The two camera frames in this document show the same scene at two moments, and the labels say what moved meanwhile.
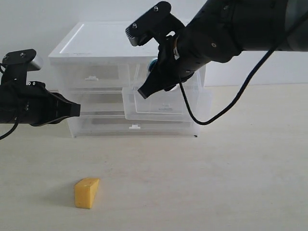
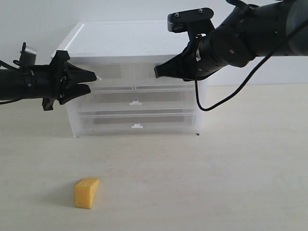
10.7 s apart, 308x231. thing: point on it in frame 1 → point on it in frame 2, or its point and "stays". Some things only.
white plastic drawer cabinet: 101,68 stays
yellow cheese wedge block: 84,192 stays
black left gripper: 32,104 → 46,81
